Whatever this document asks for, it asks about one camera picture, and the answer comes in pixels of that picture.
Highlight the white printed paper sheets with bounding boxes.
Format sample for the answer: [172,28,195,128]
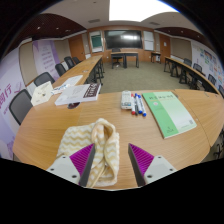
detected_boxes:
[51,74,84,95]

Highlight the colourful wall poster display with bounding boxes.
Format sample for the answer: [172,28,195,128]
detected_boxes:
[196,46,224,84]

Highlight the black mesh office chair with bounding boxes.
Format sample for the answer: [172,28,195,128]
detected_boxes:
[8,88,34,126]
[33,71,56,88]
[63,55,76,70]
[54,62,67,78]

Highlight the bright ceiling light panel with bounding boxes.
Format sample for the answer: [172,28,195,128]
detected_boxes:
[108,0,179,23]

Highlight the red whiteboard marker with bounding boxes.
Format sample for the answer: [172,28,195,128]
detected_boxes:
[130,93,137,116]

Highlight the purple wall banner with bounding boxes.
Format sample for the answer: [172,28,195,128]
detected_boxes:
[32,39,61,81]

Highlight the large white flat book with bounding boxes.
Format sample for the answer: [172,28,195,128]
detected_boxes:
[54,83,102,107]

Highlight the cream zigzag patterned towel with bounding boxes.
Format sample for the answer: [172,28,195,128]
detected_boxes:
[56,117,120,188]

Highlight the dark round cable grommet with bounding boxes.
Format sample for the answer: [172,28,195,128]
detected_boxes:
[67,101,81,110]

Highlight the green booklet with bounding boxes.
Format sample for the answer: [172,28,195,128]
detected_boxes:
[142,91,198,140]

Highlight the small dark side table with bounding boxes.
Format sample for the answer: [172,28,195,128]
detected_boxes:
[150,51,162,64]

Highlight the black swivel desk chair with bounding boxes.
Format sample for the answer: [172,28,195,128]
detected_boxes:
[111,47,123,69]

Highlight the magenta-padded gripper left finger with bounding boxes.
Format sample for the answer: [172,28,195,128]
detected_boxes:
[46,143,97,188]

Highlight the blue whiteboard marker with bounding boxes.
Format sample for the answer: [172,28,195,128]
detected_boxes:
[137,93,147,118]
[134,93,144,115]

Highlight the large black wall screen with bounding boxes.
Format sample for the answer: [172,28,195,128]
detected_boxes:
[104,29,143,50]

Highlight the row of black chairs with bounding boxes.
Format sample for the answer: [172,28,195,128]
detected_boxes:
[181,57,224,98]

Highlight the long wooden conference table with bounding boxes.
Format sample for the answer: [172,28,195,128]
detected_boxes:
[163,55,221,94]

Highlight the dark presenter desk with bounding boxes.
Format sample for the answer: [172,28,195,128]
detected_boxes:
[110,51,140,69]

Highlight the white wall whiteboard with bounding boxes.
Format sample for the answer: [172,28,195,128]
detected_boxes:
[143,30,155,52]

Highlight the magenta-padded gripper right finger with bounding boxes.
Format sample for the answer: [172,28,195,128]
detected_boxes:
[127,143,178,188]

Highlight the green wall notice board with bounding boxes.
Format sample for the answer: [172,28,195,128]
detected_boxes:
[89,31,104,54]

